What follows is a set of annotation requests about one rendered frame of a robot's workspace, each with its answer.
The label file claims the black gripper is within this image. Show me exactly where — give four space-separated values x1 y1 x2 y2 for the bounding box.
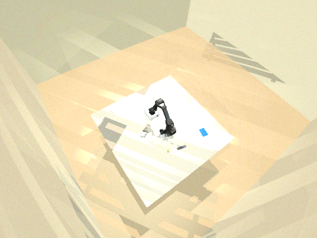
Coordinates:
159 128 168 135

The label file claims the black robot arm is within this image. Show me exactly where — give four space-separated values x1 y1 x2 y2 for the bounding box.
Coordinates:
148 98 176 136

